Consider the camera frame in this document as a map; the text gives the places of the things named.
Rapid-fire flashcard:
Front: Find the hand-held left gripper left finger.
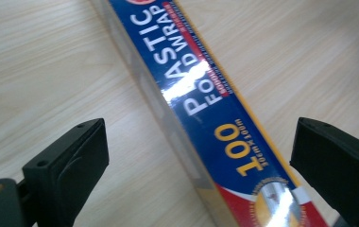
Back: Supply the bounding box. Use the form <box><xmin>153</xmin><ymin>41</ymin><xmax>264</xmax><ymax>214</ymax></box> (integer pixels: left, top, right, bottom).
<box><xmin>22</xmin><ymin>117</ymin><xmax>111</xmax><ymax>227</ymax></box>

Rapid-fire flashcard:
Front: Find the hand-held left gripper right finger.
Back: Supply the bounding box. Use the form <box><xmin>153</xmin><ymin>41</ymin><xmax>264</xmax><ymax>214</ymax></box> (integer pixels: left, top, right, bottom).
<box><xmin>289</xmin><ymin>116</ymin><xmax>359</xmax><ymax>227</ymax></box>

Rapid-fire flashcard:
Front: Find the blue plastic wrap box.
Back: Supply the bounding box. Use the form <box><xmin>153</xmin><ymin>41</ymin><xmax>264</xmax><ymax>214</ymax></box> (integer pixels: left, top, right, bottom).
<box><xmin>90</xmin><ymin>0</ymin><xmax>331</xmax><ymax>227</ymax></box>

